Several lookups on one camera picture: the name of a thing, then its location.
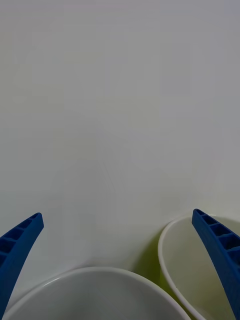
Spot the grey plastic waste bin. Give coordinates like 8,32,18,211
0,266,208,320

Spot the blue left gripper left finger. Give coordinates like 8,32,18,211
0,212,45,318

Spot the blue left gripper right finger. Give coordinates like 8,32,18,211
191,208,240,320

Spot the yellow-green plastic waste bin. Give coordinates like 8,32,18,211
129,214,240,320

